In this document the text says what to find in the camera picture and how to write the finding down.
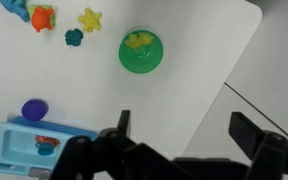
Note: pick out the green plastic bowl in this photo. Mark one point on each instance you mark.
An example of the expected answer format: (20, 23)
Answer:
(140, 60)

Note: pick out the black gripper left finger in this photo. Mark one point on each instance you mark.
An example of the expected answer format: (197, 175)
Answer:
(117, 156)

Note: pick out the teal rubber toy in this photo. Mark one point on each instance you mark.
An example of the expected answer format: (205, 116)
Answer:
(74, 37)

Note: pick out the small blue toy cup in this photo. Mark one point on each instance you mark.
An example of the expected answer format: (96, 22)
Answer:
(45, 150)

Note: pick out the light blue rubber toy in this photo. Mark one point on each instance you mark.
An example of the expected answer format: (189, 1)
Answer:
(15, 8)

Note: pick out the small red orange toy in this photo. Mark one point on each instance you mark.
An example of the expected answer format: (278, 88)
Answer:
(47, 140)

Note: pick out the blue toy sink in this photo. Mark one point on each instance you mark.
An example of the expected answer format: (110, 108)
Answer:
(17, 146)

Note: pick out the purple spiky ball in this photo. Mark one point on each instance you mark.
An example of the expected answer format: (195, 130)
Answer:
(34, 110)

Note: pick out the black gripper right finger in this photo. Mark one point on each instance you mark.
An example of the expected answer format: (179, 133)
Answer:
(270, 150)

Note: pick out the yellow star rubber toy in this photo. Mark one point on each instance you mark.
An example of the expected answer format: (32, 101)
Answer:
(90, 20)

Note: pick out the orange rubber toy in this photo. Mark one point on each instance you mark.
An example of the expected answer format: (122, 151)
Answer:
(42, 19)

